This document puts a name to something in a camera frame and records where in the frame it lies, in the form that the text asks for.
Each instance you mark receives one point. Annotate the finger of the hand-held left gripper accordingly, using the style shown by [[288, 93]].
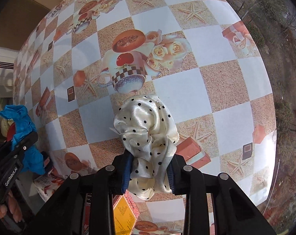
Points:
[[25, 144]]

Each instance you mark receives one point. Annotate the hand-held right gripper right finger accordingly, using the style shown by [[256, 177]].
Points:
[[170, 176]]

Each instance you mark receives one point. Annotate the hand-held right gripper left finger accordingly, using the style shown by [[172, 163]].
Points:
[[127, 173]]

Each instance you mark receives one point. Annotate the bright blue cloth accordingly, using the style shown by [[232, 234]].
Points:
[[20, 120]]

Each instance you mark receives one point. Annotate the cream polka dot satin scarf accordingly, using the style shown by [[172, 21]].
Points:
[[143, 117]]

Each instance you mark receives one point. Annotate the person's left hand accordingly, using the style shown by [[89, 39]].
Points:
[[14, 208]]

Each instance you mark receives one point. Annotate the box with yellow label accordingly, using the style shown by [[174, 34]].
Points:
[[124, 213]]

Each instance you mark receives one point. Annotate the red white printed packet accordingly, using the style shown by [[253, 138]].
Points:
[[46, 183]]

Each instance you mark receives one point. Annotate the white cabinet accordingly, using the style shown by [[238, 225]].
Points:
[[2, 88]]

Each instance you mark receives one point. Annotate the checkered printed tablecloth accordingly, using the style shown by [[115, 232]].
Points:
[[206, 88]]

